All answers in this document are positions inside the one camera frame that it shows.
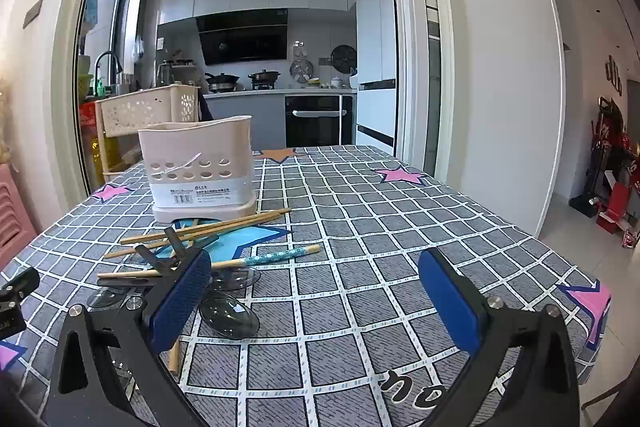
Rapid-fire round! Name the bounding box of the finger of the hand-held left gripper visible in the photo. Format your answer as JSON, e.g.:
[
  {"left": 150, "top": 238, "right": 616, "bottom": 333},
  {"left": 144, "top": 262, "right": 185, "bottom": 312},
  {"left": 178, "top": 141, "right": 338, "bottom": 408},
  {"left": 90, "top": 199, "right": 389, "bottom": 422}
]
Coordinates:
[{"left": 0, "top": 267, "right": 41, "bottom": 303}]

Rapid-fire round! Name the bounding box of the beige perforated trolley cart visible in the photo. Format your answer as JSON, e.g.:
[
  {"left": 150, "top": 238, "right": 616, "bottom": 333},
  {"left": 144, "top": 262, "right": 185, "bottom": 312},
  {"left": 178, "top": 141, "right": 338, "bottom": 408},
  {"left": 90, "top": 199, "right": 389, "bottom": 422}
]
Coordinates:
[{"left": 95, "top": 83, "right": 199, "bottom": 174}]

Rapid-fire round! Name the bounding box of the black range hood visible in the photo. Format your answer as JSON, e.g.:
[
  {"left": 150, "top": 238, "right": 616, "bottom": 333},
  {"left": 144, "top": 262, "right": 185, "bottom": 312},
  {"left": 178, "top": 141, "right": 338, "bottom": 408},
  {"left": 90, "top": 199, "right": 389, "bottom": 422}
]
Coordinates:
[{"left": 196, "top": 9, "right": 290, "bottom": 66}]

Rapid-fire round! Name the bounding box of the grey checked star tablecloth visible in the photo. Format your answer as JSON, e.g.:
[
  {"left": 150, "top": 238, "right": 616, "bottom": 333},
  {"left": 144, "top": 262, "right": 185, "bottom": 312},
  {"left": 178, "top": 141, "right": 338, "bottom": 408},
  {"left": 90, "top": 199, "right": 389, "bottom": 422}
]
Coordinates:
[{"left": 0, "top": 145, "right": 613, "bottom": 427}]

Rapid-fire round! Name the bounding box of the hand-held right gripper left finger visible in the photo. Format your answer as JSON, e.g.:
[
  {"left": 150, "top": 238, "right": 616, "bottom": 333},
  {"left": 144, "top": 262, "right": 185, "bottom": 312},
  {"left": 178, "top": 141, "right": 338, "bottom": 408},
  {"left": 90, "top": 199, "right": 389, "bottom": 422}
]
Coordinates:
[{"left": 42, "top": 249, "right": 221, "bottom": 427}]

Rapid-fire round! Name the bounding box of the red wall ornament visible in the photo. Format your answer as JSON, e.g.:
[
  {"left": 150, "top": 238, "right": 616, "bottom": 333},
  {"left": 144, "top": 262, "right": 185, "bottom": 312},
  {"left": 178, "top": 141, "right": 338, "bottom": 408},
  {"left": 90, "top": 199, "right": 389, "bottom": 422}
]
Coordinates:
[{"left": 604, "top": 54, "right": 624, "bottom": 96}]

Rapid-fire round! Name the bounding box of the black built-in oven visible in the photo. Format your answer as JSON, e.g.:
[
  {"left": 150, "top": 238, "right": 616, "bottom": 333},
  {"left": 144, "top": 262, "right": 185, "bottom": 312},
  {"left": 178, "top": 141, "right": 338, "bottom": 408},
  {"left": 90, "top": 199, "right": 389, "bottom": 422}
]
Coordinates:
[{"left": 285, "top": 95, "right": 354, "bottom": 148}]

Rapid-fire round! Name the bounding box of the clear spoon with grey handle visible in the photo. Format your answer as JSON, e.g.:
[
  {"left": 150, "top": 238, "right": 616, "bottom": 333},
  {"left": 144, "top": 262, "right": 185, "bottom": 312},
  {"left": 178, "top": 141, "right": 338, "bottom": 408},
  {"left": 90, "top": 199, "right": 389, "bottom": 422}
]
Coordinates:
[
  {"left": 135, "top": 244, "right": 261, "bottom": 340},
  {"left": 164, "top": 227, "right": 262, "bottom": 292}
]

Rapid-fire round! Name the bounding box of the pile of red decorations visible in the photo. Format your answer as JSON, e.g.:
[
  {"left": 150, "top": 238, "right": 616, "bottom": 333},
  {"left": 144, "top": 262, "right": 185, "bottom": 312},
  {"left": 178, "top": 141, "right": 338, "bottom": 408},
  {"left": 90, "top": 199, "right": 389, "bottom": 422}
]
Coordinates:
[{"left": 570, "top": 97, "right": 640, "bottom": 249}]

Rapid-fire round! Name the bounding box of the black cooking pot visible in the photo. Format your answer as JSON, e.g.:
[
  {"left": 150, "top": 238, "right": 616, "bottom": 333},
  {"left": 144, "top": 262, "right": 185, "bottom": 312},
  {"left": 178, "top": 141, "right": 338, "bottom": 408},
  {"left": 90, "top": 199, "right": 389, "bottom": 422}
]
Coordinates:
[{"left": 248, "top": 68, "right": 281, "bottom": 88}]

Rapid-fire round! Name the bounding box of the pink plastic chair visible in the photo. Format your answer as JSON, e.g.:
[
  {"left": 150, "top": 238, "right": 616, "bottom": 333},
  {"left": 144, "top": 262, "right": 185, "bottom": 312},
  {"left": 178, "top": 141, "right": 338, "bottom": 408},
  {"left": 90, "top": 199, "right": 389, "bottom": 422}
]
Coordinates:
[{"left": 0, "top": 167, "right": 40, "bottom": 260}]

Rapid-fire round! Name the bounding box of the grey kitchen counter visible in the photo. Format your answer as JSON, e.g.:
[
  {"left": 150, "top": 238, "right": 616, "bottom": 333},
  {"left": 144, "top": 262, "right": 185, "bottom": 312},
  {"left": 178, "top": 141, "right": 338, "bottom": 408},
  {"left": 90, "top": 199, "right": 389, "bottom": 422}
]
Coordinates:
[{"left": 201, "top": 88, "right": 359, "bottom": 150}]

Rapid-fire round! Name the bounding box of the blue patterned chopstick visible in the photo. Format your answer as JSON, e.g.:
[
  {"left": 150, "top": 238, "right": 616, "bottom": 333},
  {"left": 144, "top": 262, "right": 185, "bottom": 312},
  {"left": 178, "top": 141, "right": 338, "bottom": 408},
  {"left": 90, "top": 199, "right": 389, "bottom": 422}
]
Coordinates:
[{"left": 96, "top": 244, "right": 322, "bottom": 280}]

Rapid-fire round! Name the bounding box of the yellow oil bottle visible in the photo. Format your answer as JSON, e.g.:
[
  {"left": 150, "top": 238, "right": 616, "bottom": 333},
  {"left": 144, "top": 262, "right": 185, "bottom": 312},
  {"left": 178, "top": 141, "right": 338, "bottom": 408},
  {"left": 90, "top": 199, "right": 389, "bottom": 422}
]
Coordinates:
[{"left": 92, "top": 133, "right": 122, "bottom": 174}]

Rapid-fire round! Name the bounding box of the round silver steamer rack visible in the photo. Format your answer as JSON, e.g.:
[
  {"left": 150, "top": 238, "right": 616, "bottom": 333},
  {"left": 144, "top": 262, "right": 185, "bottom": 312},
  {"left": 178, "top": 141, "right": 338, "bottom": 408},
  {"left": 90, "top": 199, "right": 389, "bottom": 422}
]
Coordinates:
[{"left": 290, "top": 59, "right": 314, "bottom": 84}]

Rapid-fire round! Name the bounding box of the black kitchen faucet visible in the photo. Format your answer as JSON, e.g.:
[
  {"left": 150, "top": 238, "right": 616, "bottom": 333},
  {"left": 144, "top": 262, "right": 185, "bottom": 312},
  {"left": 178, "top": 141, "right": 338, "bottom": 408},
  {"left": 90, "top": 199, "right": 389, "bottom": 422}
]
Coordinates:
[{"left": 93, "top": 51, "right": 124, "bottom": 98}]

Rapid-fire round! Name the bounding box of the black wok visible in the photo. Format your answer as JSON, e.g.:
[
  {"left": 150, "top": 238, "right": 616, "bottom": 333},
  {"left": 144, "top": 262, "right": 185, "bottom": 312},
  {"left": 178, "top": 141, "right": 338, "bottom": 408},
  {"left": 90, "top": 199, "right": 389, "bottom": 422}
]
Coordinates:
[{"left": 204, "top": 72, "right": 241, "bottom": 92}]

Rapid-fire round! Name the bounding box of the white refrigerator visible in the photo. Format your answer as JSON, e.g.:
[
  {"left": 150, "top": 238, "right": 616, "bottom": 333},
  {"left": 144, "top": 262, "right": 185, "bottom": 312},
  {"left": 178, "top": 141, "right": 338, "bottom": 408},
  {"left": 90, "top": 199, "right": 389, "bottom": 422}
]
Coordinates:
[{"left": 352, "top": 0, "right": 402, "bottom": 156}]

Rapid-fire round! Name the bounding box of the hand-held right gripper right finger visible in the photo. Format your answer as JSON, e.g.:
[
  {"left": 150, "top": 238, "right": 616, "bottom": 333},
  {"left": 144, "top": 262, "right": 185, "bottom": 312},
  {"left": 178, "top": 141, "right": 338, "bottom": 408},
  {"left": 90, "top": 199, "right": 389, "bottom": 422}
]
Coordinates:
[{"left": 417, "top": 248, "right": 583, "bottom": 427}]

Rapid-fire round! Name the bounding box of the pink plastic utensil holder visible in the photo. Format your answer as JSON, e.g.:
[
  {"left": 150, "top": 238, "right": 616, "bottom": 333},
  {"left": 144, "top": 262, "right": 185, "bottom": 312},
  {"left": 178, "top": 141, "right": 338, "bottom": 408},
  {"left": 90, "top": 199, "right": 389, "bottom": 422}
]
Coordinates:
[{"left": 138, "top": 115, "right": 258, "bottom": 224}]

